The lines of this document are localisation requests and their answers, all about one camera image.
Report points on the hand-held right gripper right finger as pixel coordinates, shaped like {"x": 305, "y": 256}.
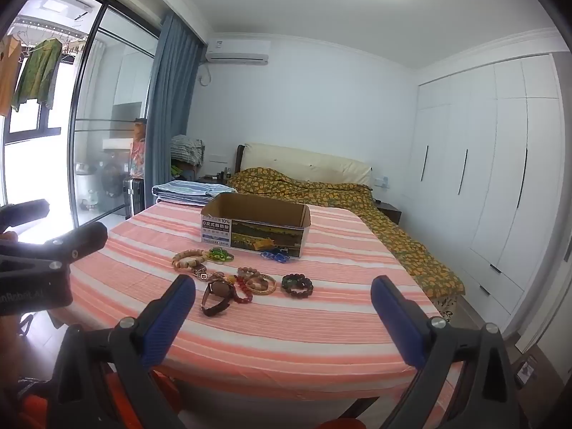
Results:
{"x": 397, "y": 317}

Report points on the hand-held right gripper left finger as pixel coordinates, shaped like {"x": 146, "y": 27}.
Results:
{"x": 167, "y": 317}

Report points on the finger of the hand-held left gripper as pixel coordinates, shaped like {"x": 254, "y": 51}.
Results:
{"x": 82, "y": 239}
{"x": 24, "y": 212}

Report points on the cardboard box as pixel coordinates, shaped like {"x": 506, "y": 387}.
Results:
{"x": 254, "y": 232}

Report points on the white bin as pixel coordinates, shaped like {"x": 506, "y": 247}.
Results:
{"x": 85, "y": 185}

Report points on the silver suitcase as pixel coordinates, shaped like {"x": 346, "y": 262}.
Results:
{"x": 134, "y": 196}

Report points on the hanging floral garment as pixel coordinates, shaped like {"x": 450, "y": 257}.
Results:
{"x": 137, "y": 156}

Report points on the dark wooden nightstand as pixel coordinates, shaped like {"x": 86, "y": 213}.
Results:
{"x": 208, "y": 179}
{"x": 388, "y": 212}

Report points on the pink striped bed sheet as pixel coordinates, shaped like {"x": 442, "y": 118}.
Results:
{"x": 290, "y": 335}

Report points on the green cloth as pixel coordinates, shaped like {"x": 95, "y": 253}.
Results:
{"x": 175, "y": 170}

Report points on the folded blue striped blanket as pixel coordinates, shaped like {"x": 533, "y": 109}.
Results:
{"x": 187, "y": 190}

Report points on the yellow floral blanket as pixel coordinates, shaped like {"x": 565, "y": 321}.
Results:
{"x": 339, "y": 196}

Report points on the pile of checked clothes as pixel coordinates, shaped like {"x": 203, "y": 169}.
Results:
{"x": 185, "y": 149}

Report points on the small printed box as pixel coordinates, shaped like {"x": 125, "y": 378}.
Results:
{"x": 527, "y": 368}

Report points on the hanging green garment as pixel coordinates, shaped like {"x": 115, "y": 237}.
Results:
{"x": 38, "y": 71}

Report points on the hanging yellow garment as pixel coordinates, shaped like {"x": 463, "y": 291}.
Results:
{"x": 9, "y": 71}

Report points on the small dark bottle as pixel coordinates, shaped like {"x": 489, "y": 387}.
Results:
{"x": 222, "y": 174}

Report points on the blue curtain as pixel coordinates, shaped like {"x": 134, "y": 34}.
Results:
{"x": 172, "y": 98}

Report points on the white wardrobe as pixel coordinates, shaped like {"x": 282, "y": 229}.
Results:
{"x": 491, "y": 165}

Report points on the ceiling clothes drying rack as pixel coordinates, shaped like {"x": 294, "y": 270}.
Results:
{"x": 53, "y": 31}

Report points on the cream padded headboard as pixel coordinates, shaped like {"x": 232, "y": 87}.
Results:
{"x": 304, "y": 158}

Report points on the sliding glass door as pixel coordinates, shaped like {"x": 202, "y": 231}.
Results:
{"x": 120, "y": 53}

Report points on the white air conditioner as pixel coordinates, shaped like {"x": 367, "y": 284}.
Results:
{"x": 237, "y": 49}

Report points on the wall socket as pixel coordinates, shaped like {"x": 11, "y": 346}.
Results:
{"x": 382, "y": 183}

